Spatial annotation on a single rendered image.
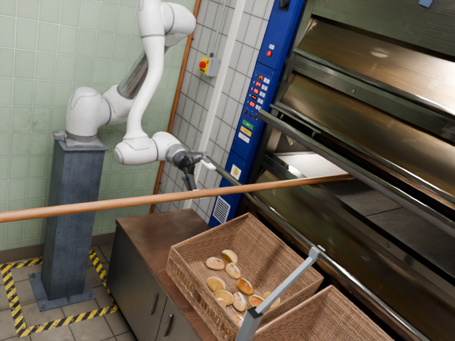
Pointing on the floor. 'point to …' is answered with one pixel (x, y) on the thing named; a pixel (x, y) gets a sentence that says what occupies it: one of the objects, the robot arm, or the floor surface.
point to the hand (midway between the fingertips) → (207, 183)
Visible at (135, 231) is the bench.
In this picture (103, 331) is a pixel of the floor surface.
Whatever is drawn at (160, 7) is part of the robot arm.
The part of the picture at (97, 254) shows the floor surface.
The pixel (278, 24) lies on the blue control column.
